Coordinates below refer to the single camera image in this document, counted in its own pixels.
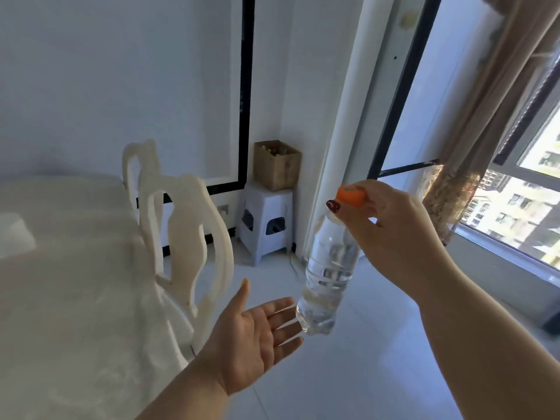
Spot person's right hand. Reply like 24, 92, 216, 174
326, 179, 461, 303

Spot person's left hand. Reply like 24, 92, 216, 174
192, 277, 305, 397

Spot clear water bottle orange cap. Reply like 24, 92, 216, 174
295, 184, 368, 336

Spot person's left forearm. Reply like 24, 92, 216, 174
135, 358, 230, 420

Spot person's right forearm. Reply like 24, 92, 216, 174
415, 261, 560, 420

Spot white carved dining chair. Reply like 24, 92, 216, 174
138, 172, 235, 360
122, 139, 163, 211

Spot white plastic stool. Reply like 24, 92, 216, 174
237, 180, 295, 267

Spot brown cardboard box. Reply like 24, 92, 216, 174
253, 140, 303, 193

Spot white tablecloth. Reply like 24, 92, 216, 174
0, 174, 195, 420

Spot brown patterned curtain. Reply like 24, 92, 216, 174
421, 0, 560, 246

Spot buildings outside window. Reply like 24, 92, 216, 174
461, 105, 560, 265

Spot grey framed window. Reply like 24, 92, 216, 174
453, 50, 560, 287

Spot white folded cloth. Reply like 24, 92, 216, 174
0, 213, 37, 260

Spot black metal door frame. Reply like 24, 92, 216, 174
367, 0, 444, 181

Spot black framed wall panel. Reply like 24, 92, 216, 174
163, 0, 256, 204

